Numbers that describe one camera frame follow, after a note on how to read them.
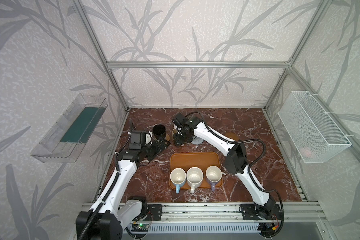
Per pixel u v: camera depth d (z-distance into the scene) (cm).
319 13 73
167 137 101
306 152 73
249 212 75
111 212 40
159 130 94
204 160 92
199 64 96
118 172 48
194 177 84
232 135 104
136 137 61
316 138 61
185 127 66
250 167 60
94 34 80
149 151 68
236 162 57
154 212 74
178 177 84
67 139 63
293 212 75
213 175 85
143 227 71
